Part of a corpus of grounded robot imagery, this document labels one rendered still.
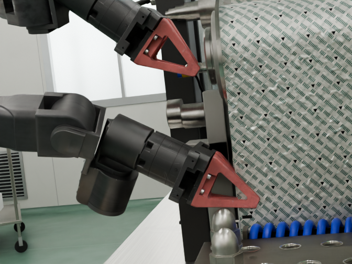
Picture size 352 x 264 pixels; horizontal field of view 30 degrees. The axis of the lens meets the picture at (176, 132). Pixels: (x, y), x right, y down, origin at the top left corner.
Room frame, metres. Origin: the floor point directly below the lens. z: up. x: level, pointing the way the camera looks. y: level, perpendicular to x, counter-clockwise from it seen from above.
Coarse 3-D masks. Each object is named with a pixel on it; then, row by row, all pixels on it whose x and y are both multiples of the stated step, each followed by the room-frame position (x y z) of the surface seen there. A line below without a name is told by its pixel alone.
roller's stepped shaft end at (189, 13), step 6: (180, 6) 1.11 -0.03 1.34; (186, 6) 1.11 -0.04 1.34; (192, 6) 1.10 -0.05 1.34; (198, 6) 1.10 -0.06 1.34; (168, 12) 1.12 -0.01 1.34; (174, 12) 1.11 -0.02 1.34; (180, 12) 1.11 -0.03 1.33; (186, 12) 1.10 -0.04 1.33; (192, 12) 1.10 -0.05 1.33; (198, 12) 1.10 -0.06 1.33; (174, 18) 1.12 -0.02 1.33; (180, 18) 1.11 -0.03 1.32; (186, 18) 1.11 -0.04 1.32; (192, 18) 1.11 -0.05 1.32; (198, 18) 1.11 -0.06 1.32
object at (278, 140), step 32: (256, 96) 0.79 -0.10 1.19; (288, 96) 0.78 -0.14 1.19; (320, 96) 0.78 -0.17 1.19; (256, 128) 0.79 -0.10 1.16; (288, 128) 0.79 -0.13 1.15; (320, 128) 0.78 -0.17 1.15; (256, 160) 0.79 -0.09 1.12; (288, 160) 0.79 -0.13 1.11; (320, 160) 0.78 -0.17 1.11; (256, 192) 0.79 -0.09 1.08; (288, 192) 0.79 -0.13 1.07; (320, 192) 0.78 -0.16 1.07; (288, 224) 0.79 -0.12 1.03
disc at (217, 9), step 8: (216, 0) 0.83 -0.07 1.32; (216, 8) 0.81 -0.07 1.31; (216, 16) 0.80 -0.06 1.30; (216, 24) 0.80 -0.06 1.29; (216, 32) 0.79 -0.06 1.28; (216, 40) 0.79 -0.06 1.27; (224, 72) 0.80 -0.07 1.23; (224, 80) 0.80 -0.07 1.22; (224, 88) 0.80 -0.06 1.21; (224, 96) 0.81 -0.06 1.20
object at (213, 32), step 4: (212, 12) 0.84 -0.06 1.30; (212, 16) 0.83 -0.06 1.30; (212, 20) 0.82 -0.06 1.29; (212, 24) 0.82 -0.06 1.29; (212, 28) 0.81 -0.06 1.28; (212, 32) 0.81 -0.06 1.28; (212, 36) 0.81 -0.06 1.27; (212, 40) 0.81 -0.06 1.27; (212, 44) 0.81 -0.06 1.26; (212, 48) 0.81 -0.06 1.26; (216, 48) 0.80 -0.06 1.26; (216, 52) 0.80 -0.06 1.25; (216, 56) 0.80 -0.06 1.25; (216, 60) 0.80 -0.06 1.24; (216, 64) 0.81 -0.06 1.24; (216, 68) 0.81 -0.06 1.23; (216, 72) 0.81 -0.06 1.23; (216, 76) 0.81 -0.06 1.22; (220, 76) 0.81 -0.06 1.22; (216, 80) 0.82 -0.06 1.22; (220, 80) 0.81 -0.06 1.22; (220, 84) 0.82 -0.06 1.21; (220, 88) 0.82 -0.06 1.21; (220, 92) 0.83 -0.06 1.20
